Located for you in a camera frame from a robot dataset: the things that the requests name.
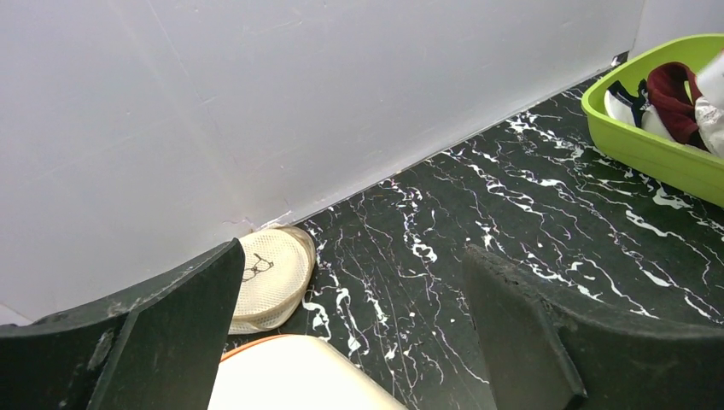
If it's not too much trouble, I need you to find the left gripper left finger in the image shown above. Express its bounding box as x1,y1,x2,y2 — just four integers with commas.
1,239,245,409

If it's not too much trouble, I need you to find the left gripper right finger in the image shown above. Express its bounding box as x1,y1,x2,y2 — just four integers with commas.
462,245,723,409

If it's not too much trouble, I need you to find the white bra from bag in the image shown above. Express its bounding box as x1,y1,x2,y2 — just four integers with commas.
695,51,723,158

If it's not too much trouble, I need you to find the large beige cylindrical laundry bag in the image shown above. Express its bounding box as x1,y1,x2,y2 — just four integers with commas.
208,334,405,409

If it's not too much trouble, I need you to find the small beige round bra bag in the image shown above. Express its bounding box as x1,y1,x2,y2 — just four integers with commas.
229,225,316,336

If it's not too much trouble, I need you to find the dark red bra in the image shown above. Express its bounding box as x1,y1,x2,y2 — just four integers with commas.
647,61,709,152

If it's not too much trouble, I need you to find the green plastic basin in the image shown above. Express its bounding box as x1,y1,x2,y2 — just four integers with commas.
581,32,723,207

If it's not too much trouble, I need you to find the white cloth in basin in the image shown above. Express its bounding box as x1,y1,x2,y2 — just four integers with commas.
604,79,674,141

